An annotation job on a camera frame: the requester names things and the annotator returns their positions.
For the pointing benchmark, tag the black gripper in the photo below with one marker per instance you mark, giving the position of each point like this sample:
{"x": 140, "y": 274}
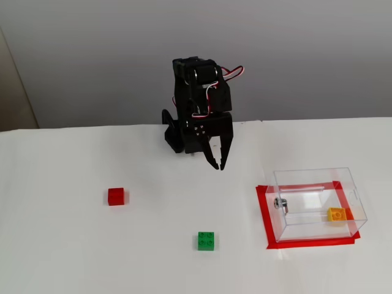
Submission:
{"x": 214, "y": 127}

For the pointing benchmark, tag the yellow lego brick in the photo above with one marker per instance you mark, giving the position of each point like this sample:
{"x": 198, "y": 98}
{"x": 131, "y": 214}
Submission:
{"x": 336, "y": 214}

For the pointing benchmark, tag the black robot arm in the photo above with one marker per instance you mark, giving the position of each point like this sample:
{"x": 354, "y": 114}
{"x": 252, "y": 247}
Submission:
{"x": 183, "y": 101}

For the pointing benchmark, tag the green lego brick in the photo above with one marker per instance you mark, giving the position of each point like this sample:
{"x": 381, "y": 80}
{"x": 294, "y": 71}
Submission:
{"x": 205, "y": 242}

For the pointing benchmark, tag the transparent plastic box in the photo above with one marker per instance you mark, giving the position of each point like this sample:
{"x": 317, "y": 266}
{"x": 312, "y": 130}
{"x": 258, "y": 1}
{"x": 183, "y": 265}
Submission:
{"x": 318, "y": 190}

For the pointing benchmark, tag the red lego brick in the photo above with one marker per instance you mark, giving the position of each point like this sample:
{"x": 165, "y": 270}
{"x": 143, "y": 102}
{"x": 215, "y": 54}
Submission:
{"x": 115, "y": 196}

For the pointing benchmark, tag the red tape square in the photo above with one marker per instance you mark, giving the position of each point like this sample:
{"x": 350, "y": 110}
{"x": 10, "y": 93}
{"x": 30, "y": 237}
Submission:
{"x": 263, "y": 214}

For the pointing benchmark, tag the silver cam lock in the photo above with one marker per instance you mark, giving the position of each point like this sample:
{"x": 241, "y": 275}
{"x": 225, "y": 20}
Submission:
{"x": 280, "y": 204}

